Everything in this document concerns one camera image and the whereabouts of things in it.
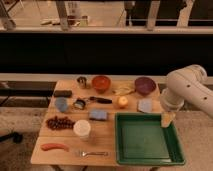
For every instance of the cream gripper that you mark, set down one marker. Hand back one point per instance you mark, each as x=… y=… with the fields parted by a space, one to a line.
x=167 y=118

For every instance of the black eraser block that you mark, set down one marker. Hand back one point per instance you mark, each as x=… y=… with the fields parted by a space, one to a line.
x=62 y=93

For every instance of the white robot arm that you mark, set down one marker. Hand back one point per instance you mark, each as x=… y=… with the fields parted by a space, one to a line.
x=187 y=84

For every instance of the purple bowl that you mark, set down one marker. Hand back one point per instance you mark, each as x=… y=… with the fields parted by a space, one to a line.
x=144 y=85

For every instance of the red bowl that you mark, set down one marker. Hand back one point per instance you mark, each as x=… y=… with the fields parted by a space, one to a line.
x=101 y=83

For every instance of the green plastic tray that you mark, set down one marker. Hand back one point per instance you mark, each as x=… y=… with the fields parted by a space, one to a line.
x=140 y=140

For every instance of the yellow apple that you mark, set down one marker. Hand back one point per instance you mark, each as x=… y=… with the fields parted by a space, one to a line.
x=122 y=102

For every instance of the banana peel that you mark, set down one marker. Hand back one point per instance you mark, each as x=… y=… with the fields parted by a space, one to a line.
x=123 y=90

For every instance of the blue sponge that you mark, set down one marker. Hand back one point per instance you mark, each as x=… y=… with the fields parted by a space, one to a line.
x=97 y=115

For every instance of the white paper cup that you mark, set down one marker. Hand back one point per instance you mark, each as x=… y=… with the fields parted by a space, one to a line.
x=82 y=129

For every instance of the wooden table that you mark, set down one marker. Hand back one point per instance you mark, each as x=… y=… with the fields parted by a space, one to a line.
x=92 y=140

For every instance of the small black tape roll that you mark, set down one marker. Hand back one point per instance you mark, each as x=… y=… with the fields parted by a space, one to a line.
x=79 y=104

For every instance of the metal fork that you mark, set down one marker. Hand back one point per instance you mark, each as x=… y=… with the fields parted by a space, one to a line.
x=84 y=153

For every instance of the metal cup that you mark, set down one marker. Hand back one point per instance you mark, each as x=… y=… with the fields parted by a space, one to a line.
x=82 y=82

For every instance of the bunch of dark grapes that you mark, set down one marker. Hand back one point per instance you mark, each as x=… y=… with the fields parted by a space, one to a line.
x=59 y=123

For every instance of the red sausage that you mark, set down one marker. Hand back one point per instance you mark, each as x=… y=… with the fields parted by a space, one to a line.
x=51 y=146

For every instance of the black handled tool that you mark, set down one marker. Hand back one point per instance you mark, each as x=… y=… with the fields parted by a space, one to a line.
x=98 y=100

